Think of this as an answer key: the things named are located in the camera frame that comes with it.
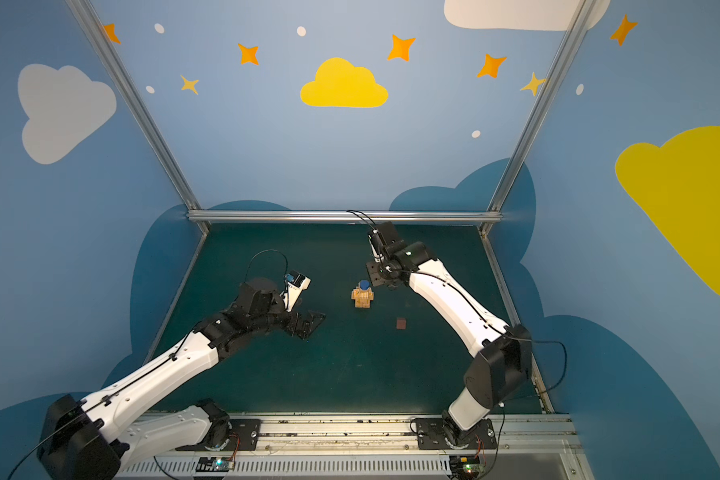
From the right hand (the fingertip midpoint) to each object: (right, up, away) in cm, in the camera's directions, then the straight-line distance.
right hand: (384, 267), depth 83 cm
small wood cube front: (-5, -9, +11) cm, 15 cm away
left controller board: (-42, -47, -12) cm, 64 cm away
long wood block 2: (-7, -13, +15) cm, 21 cm away
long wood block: (-8, -9, +12) cm, 17 cm away
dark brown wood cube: (+6, -18, +11) cm, 22 cm away
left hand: (-18, -11, -5) cm, 22 cm away
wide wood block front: (-6, -10, +11) cm, 16 cm away
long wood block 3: (-5, -13, +15) cm, 20 cm away
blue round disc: (-6, -6, +10) cm, 13 cm away
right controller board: (+19, -48, -11) cm, 53 cm away
